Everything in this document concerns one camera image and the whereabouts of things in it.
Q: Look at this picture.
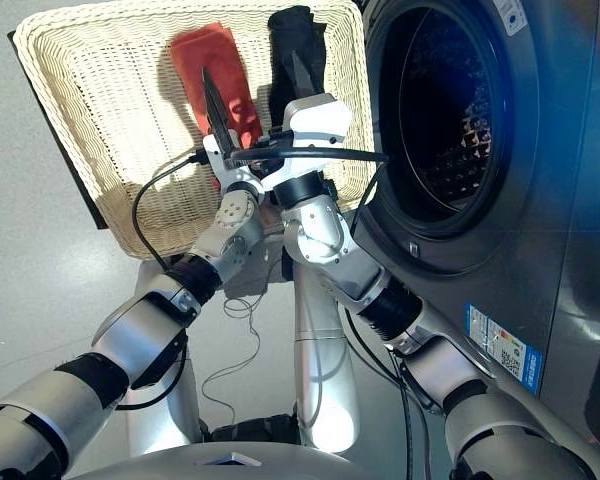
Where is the black cloth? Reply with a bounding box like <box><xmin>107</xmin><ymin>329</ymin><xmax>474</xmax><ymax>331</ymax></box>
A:
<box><xmin>267</xmin><ymin>5</ymin><xmax>327</xmax><ymax>129</ymax></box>

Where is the orange red cloth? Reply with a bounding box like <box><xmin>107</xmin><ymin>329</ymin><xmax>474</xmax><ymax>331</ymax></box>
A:
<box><xmin>168</xmin><ymin>23</ymin><xmax>264</xmax><ymax>194</ymax></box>

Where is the pale woven basket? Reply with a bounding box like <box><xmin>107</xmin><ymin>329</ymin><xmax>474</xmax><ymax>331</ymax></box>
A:
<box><xmin>12</xmin><ymin>0</ymin><xmax>376</xmax><ymax>260</ymax></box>

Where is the grey washing machine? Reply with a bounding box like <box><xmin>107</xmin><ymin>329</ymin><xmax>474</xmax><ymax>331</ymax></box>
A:
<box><xmin>352</xmin><ymin>0</ymin><xmax>600</xmax><ymax>480</ymax></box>

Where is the perforated steel washer drum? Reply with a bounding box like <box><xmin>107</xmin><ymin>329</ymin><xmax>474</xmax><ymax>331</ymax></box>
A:
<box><xmin>399</xmin><ymin>19</ymin><xmax>496</xmax><ymax>221</ymax></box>

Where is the white text label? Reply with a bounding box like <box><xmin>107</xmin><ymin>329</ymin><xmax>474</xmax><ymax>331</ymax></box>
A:
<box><xmin>492</xmin><ymin>0</ymin><xmax>526</xmax><ymax>36</ymax></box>

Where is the black robot pelvis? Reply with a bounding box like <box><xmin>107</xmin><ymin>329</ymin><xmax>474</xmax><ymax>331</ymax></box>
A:
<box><xmin>199</xmin><ymin>413</ymin><xmax>301</xmax><ymax>444</ymax></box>

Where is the blue energy label sticker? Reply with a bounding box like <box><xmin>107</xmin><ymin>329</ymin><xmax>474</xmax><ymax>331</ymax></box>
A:
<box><xmin>462</xmin><ymin>301</ymin><xmax>544</xmax><ymax>396</ymax></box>

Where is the silver robot torso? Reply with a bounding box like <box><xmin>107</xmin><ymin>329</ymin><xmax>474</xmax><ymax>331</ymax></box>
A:
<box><xmin>69</xmin><ymin>442</ymin><xmax>376</xmax><ymax>480</ymax></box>

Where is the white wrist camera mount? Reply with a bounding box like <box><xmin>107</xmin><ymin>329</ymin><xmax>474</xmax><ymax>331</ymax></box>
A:
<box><xmin>202</xmin><ymin>130</ymin><xmax>266</xmax><ymax>199</ymax></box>
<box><xmin>259</xmin><ymin>93</ymin><xmax>354</xmax><ymax>194</ymax></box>

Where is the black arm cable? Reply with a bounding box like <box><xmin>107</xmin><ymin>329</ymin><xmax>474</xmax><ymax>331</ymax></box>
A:
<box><xmin>131</xmin><ymin>149</ymin><xmax>206</xmax><ymax>274</ymax></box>
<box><xmin>224</xmin><ymin>144</ymin><xmax>431</xmax><ymax>480</ymax></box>

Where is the thin white floor cable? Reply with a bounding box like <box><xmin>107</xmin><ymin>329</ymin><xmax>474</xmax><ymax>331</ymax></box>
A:
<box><xmin>199</xmin><ymin>257</ymin><xmax>281</xmax><ymax>426</ymax></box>

